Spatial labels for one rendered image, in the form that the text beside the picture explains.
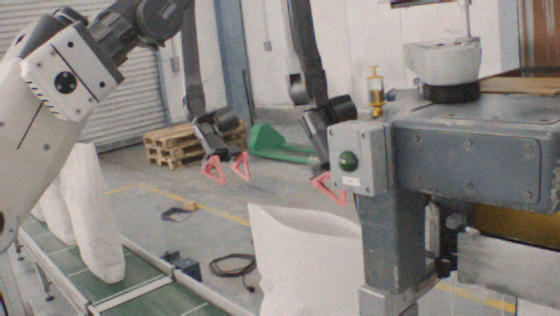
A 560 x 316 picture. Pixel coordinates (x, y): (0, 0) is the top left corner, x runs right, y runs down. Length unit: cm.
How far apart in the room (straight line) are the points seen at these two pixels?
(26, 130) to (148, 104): 781
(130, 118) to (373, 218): 797
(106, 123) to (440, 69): 786
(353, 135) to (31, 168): 59
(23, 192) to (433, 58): 77
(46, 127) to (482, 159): 72
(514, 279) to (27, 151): 86
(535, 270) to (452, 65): 34
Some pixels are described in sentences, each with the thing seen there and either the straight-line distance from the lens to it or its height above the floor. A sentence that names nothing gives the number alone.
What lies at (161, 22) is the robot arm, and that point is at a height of 151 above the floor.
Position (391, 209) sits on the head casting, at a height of 121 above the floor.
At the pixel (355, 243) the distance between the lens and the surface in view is 99.
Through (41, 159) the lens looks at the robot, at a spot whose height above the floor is 130.
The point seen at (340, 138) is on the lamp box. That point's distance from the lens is 64.
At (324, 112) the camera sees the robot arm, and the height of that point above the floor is 129.
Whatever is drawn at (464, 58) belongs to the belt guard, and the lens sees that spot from 73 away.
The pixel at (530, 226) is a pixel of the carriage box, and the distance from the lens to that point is 93.
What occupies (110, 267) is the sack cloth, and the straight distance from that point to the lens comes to 255.
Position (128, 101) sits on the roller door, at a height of 78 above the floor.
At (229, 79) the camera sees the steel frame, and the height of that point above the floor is 82.
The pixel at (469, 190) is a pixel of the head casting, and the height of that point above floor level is 125.
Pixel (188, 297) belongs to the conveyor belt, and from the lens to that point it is 226.
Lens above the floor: 145
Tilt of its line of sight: 13 degrees down
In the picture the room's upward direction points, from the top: 7 degrees counter-clockwise
